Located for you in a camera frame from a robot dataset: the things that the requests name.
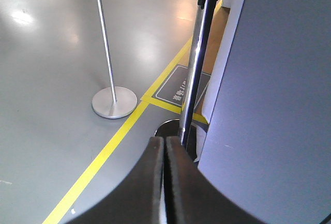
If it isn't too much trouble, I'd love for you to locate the white fridge door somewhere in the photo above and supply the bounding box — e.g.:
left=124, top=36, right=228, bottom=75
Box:
left=199, top=0, right=330, bottom=223

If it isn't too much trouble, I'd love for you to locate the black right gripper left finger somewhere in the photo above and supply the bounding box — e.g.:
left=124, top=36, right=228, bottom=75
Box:
left=69, top=137, right=164, bottom=223

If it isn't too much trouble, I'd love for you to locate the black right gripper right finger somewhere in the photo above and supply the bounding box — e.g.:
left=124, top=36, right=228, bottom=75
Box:
left=164, top=136, right=263, bottom=223

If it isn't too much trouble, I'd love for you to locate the dark floor label sign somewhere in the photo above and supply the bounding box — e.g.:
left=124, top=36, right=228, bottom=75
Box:
left=153, top=65, right=210, bottom=109

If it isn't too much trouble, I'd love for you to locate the silver sign stand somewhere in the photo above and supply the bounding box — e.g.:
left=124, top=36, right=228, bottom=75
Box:
left=92, top=0, right=138, bottom=119

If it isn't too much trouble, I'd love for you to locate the chrome barrier post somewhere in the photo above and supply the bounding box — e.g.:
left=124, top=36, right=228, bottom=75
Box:
left=154, top=0, right=222, bottom=161

